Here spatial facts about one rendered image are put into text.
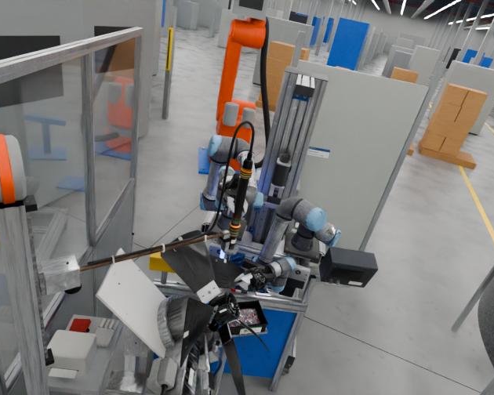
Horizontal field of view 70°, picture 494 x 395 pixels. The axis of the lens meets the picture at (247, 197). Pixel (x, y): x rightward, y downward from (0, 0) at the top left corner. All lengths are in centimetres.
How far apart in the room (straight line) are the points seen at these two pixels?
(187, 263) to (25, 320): 59
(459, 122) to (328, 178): 627
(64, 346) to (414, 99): 297
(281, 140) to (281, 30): 986
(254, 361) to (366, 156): 197
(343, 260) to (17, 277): 147
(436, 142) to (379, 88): 632
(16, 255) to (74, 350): 73
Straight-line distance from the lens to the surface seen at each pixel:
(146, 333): 148
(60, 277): 116
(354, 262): 200
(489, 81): 1345
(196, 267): 150
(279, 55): 935
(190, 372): 145
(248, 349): 249
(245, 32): 516
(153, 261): 196
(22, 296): 117
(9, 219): 101
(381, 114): 328
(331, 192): 345
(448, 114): 930
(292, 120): 212
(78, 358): 169
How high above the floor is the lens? 232
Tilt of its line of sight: 28 degrees down
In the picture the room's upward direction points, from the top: 13 degrees clockwise
